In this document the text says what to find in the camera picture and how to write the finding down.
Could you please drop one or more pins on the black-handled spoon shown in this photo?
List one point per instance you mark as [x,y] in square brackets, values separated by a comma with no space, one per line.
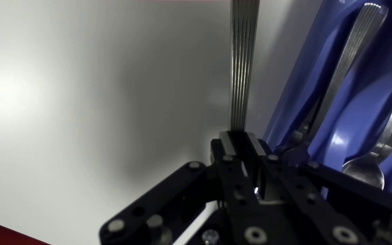
[366,166]

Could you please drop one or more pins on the blue cutlery tray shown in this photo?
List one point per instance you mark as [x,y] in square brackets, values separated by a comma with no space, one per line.
[362,104]

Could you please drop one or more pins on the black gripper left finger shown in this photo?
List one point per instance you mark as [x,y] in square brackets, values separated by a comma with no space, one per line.
[163,213]

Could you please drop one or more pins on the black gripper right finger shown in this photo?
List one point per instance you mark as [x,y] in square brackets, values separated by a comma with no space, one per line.
[356,213]

